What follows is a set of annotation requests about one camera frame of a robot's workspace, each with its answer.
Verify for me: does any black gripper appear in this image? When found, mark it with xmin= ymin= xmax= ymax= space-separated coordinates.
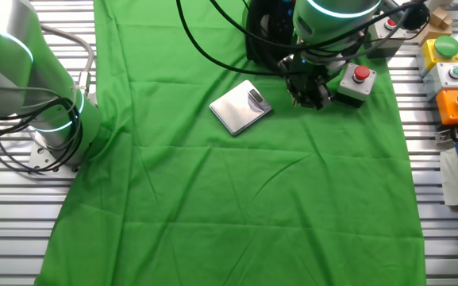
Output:
xmin=286 ymin=55 xmax=343 ymax=111

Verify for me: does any thick grey cable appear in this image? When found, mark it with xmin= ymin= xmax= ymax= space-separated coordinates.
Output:
xmin=40 ymin=23 xmax=95 ymax=99

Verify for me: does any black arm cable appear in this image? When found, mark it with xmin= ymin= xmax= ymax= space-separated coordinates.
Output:
xmin=175 ymin=0 xmax=428 ymax=76

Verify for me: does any black cable bundle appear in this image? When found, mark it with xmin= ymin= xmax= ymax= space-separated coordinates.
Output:
xmin=0 ymin=97 xmax=83 ymax=176

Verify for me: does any green cloth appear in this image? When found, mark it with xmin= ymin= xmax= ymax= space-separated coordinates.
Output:
xmin=33 ymin=0 xmax=428 ymax=286

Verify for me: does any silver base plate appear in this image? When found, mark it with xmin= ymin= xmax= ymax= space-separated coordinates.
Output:
xmin=28 ymin=130 xmax=81 ymax=179

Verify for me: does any silver digital scale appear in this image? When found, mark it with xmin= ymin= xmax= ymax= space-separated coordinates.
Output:
xmin=209 ymin=79 xmax=273 ymax=137

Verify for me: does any orange box red button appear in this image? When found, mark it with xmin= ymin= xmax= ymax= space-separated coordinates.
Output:
xmin=435 ymin=87 xmax=458 ymax=126

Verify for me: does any grey box green button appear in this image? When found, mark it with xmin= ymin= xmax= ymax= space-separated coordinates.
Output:
xmin=422 ymin=61 xmax=458 ymax=102

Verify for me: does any silver mount bracket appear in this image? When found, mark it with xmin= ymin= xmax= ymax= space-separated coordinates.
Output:
xmin=434 ymin=118 xmax=458 ymax=150

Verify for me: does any yellow box green button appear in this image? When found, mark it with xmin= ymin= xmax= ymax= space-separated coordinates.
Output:
xmin=416 ymin=35 xmax=458 ymax=79

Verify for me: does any grey box red mushroom button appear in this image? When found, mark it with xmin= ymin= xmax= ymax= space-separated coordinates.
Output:
xmin=333 ymin=63 xmax=378 ymax=109

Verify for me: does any grey box small red button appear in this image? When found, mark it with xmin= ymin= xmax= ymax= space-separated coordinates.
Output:
xmin=365 ymin=17 xmax=408 ymax=60

